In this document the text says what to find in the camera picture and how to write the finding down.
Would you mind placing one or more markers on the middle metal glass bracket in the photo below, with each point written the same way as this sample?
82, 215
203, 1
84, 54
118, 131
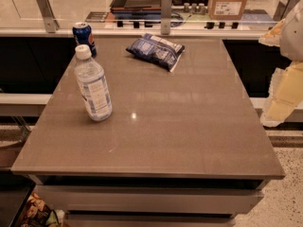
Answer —
165, 16

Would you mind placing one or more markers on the blue chip bag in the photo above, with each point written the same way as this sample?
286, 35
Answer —
157, 50

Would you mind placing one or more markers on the cardboard box with label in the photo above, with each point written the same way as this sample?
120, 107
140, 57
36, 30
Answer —
226, 9

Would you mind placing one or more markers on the grey drawer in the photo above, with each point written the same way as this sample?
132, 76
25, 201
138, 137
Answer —
150, 200
99, 220

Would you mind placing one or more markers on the clear plastic water bottle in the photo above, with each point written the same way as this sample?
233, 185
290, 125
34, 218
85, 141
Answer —
93, 85

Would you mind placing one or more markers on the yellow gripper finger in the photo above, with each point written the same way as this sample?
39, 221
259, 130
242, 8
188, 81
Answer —
285, 94
272, 37

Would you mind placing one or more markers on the snack bag on floor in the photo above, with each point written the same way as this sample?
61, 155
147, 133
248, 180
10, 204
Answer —
39, 214

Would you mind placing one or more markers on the upper grey drawer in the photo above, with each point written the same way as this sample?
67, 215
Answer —
150, 200

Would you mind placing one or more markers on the right metal glass bracket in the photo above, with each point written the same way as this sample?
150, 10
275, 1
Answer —
283, 8

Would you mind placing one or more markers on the metal glass bracket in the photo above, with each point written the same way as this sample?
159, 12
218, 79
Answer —
165, 16
283, 8
50, 22

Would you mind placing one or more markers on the lower grey drawer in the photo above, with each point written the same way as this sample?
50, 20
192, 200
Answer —
99, 220

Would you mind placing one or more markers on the dark tray stack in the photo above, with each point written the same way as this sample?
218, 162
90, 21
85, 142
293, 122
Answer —
140, 2

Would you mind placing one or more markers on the blue pepsi can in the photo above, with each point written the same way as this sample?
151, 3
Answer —
83, 35

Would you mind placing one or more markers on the left metal glass bracket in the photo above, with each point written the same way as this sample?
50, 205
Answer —
50, 22

